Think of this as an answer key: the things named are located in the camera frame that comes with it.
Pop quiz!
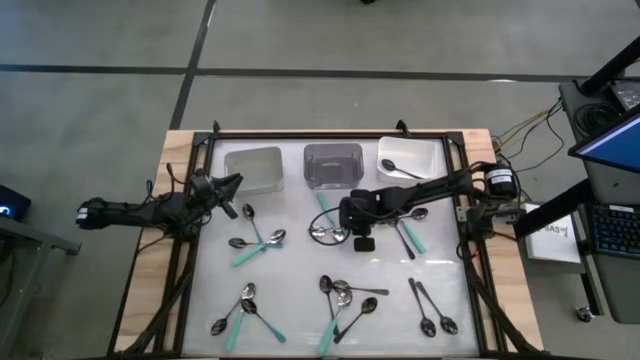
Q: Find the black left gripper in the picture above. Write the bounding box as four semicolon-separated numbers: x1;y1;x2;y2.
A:
188;168;245;221

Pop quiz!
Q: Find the white plastic bin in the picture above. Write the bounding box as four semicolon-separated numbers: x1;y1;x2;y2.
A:
223;145;286;197
375;135;442;187

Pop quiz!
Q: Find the grey translucent plastic bin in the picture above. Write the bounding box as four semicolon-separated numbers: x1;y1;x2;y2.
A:
302;142;365;191

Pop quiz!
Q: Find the light wooden table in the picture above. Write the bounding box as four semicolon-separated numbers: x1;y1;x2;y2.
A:
113;128;545;354

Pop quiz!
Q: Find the grey metal stand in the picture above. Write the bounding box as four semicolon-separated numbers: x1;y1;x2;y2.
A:
0;214;83;360

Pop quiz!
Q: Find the black support beam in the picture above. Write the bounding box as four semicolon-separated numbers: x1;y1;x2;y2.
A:
578;35;640;97
513;178;594;239

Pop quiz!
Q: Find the white paper sheet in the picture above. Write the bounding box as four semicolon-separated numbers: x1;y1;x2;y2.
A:
523;201;582;265

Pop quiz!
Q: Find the black device blue light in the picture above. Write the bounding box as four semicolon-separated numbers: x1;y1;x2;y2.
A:
0;183;33;223

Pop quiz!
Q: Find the grey computer cart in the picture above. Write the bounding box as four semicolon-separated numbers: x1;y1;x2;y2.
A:
557;77;640;326

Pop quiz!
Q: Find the black backlit keyboard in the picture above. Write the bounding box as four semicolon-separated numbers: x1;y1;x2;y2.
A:
589;203;640;260

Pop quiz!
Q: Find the computer monitor blue screen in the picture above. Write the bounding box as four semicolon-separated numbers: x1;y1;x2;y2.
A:
567;105;640;175

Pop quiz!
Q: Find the black power adapter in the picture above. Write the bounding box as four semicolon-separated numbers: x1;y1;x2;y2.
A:
608;78;640;112

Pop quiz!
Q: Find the black right camera cable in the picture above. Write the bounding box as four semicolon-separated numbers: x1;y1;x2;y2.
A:
308;208;351;247

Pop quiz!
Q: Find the black aluminium table frame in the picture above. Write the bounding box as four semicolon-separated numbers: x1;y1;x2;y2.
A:
107;128;539;359

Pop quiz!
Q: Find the black cable conduit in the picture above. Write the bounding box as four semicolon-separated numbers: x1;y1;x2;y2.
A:
119;234;199;357
457;239;539;356

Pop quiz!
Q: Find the yellow cable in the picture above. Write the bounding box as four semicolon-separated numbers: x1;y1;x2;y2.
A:
492;99;564;151

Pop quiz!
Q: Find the coiled black cable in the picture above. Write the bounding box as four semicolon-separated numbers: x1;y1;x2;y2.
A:
573;102;610;134

